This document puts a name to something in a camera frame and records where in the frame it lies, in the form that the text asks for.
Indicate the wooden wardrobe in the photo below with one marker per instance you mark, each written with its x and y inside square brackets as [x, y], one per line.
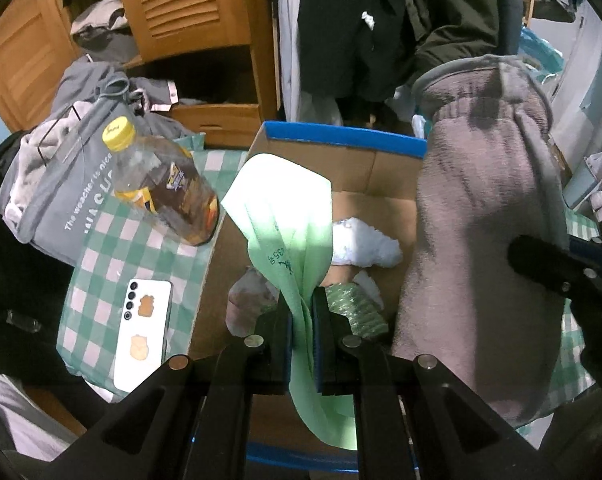
[191, 10]

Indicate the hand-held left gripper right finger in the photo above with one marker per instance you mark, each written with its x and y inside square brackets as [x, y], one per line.
[321, 330]

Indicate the white hanging garment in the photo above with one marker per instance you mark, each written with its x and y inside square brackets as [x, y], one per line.
[288, 60]

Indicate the light green cloth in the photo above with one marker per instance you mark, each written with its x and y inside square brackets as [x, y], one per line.
[281, 210]

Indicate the yellow capped bottle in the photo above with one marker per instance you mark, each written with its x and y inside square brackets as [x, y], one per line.
[171, 195]

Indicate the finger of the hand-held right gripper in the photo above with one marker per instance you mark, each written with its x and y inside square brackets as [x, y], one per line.
[546, 265]
[593, 252]

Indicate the grey tote bag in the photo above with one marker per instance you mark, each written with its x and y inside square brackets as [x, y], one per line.
[56, 200]

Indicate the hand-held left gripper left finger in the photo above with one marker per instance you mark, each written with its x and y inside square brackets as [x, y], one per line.
[283, 325]

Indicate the green glitter cloth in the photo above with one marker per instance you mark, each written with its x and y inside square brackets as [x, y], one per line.
[361, 310]

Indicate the blue cardboard box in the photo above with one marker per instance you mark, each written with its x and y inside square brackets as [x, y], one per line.
[371, 175]

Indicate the white sock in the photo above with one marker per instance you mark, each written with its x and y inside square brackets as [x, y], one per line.
[367, 287]
[366, 245]

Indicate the grey clothes pile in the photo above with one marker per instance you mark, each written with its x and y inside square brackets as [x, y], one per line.
[103, 30]

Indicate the grey fleece pants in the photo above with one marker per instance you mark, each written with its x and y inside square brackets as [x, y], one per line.
[471, 260]

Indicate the spotted pale cloth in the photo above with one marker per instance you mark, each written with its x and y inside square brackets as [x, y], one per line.
[246, 305]

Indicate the black coat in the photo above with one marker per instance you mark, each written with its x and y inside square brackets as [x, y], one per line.
[341, 35]

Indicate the white shoe rack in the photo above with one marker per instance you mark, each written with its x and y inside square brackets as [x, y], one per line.
[593, 185]

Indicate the olive green jacket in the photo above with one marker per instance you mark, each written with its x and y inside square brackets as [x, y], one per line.
[461, 20]

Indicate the white smartphone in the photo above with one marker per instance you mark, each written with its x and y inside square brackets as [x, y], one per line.
[143, 330]

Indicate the dark grey jacket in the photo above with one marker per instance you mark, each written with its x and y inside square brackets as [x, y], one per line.
[508, 5]

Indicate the grey hoodie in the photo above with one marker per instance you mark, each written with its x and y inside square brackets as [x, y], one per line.
[81, 85]

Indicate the dark cloth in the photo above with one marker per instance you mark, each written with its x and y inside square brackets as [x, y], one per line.
[16, 285]

